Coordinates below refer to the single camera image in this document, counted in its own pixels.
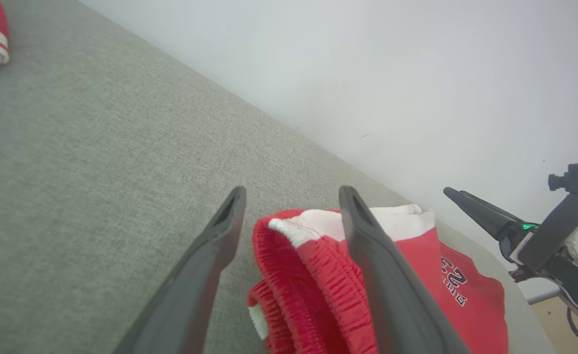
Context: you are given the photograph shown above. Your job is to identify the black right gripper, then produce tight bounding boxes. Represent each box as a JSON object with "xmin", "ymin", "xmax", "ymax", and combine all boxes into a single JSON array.
[{"xmin": 443, "ymin": 187, "xmax": 573, "ymax": 285}]

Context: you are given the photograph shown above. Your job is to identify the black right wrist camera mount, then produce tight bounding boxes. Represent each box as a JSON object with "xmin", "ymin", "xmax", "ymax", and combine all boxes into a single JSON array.
[{"xmin": 517, "ymin": 162, "xmax": 578, "ymax": 274}]

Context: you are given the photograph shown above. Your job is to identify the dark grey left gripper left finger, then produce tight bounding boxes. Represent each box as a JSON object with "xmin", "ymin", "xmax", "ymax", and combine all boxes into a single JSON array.
[{"xmin": 114, "ymin": 186, "xmax": 247, "ymax": 354}]

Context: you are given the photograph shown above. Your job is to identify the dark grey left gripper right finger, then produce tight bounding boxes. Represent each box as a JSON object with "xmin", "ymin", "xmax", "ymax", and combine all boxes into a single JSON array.
[{"xmin": 339, "ymin": 185, "xmax": 470, "ymax": 354}]

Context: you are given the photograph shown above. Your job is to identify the grey fabric sofa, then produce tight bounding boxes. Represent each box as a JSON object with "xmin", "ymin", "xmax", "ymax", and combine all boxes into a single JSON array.
[{"xmin": 0, "ymin": 0, "xmax": 558, "ymax": 354}]

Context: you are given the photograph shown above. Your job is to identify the red shorts white trim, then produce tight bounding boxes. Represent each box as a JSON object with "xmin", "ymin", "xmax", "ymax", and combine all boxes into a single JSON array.
[{"xmin": 247, "ymin": 204, "xmax": 510, "ymax": 354}]

